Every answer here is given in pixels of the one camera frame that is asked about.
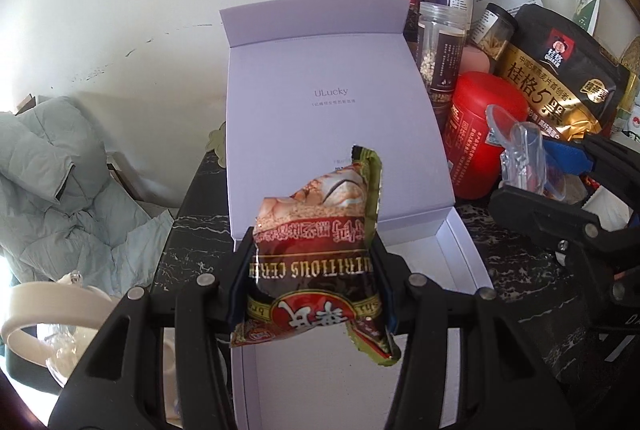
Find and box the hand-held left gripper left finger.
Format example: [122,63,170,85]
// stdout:
[47,226,257,430]

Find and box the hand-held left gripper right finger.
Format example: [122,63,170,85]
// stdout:
[372,236,576,430]

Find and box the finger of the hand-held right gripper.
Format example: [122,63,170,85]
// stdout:
[487,184,640,271]
[542,134,640,201]

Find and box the brown cereal sachet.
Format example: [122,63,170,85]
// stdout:
[229,145,403,367]

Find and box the lavender gift box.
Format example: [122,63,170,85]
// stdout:
[218,0,496,430]

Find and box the black and gold oat bag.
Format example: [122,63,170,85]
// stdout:
[492,4,632,142]

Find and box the red tea canister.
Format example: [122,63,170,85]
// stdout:
[446,71,530,201]

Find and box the pink round object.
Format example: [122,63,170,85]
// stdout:
[460,46,495,74]

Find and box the clear jar with yellow contents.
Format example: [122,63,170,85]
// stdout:
[470,3,517,61]

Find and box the clear jar with brown label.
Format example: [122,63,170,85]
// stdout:
[416,1,471,131]

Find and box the pale green puffer jacket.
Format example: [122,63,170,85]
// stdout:
[0,96,176,298]

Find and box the white cartoon dog water bottle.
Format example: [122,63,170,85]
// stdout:
[0,271,226,426]

